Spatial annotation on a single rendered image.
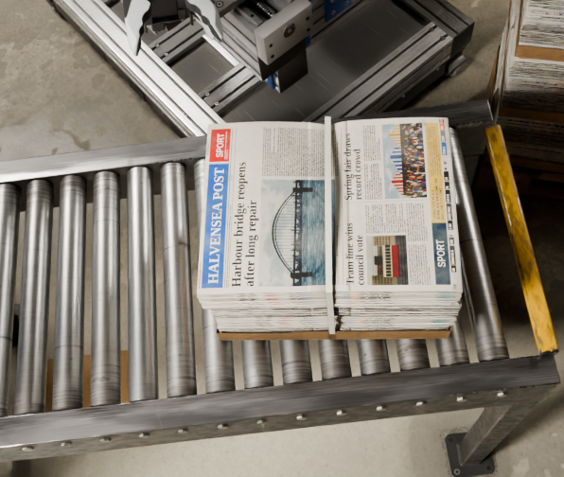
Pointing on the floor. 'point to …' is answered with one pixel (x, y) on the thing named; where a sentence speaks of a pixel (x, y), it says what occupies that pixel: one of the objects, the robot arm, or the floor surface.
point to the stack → (549, 97)
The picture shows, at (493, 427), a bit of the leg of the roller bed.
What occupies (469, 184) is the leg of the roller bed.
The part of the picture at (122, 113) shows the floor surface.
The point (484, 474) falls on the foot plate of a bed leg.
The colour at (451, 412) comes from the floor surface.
